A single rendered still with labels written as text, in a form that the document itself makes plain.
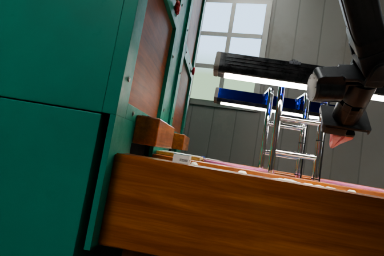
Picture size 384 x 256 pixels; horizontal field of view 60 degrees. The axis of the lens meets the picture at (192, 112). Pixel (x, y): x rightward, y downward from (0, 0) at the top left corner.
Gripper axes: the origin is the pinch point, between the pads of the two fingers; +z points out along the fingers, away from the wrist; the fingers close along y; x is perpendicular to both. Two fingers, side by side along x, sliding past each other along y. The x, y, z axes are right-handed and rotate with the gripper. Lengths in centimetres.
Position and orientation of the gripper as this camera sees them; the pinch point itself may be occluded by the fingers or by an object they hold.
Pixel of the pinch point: (332, 143)
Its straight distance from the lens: 87.5
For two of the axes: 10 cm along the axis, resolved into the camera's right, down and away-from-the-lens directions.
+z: -0.3, 7.2, 7.0
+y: -9.8, -1.4, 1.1
